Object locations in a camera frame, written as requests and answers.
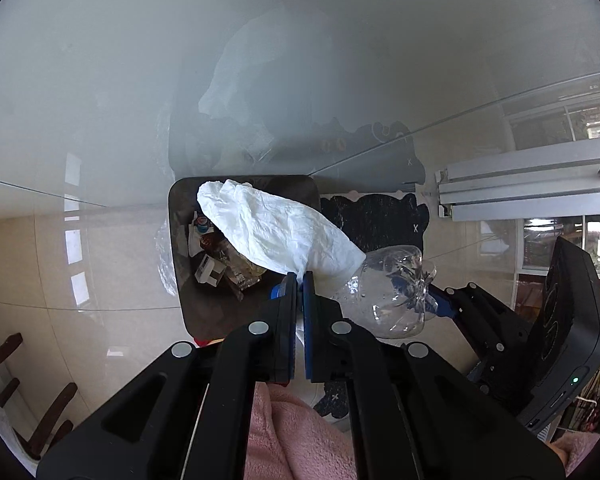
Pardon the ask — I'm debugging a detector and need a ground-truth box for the clear brown plastic wrapper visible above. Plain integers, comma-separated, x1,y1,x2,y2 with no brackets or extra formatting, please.
219,240,267,291

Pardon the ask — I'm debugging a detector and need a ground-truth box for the dark wooden chair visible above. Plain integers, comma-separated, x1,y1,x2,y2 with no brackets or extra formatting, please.
0,332,79,462

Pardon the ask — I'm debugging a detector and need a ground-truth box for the black cat floor mat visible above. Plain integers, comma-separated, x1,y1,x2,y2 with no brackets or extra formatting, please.
320,191,432,262

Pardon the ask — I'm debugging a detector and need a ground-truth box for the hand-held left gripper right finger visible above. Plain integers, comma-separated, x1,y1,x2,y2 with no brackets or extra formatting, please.
302,271,567,480

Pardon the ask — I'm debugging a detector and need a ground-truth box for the glossy white cabinet door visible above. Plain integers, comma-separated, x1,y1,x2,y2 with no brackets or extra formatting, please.
0,0,600,211

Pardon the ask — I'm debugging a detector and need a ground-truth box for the small white carton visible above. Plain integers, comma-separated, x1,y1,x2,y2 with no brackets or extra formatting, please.
195,255,227,287

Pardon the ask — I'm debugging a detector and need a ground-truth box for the white tissue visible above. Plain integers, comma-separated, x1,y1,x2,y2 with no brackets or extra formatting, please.
196,179,367,286

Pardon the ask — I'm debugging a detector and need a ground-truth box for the clear plastic bottle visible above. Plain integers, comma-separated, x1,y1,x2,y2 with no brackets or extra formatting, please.
327,245,438,339

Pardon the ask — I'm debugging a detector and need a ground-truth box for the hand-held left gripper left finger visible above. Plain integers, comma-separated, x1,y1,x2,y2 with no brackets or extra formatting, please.
36,272,301,480

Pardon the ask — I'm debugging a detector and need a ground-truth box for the white packet with red label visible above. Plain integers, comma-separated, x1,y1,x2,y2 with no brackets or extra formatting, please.
194,212,216,240

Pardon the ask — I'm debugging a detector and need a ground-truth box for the clear bin liner bag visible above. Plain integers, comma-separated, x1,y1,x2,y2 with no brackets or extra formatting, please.
155,217,182,297

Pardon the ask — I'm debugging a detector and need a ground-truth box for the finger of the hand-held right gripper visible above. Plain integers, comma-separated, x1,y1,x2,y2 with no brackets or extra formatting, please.
426,282,530,358

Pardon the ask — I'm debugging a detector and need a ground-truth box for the black trash bin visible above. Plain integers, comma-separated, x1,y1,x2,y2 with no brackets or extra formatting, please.
167,175,327,342

